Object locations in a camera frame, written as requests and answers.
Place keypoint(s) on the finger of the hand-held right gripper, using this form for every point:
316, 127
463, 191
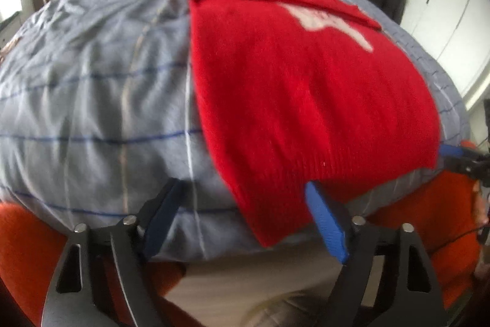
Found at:
451, 151

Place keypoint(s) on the white wardrobe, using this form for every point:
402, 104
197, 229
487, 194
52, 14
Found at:
451, 5

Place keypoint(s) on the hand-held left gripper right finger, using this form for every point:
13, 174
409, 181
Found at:
327, 223

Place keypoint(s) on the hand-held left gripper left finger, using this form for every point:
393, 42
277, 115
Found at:
162, 219

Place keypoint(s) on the red knitted sweater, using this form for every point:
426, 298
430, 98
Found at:
306, 101

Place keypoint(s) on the person's orange clothing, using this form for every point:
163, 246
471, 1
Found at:
23, 246

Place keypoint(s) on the grey checked bed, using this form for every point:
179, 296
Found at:
95, 82

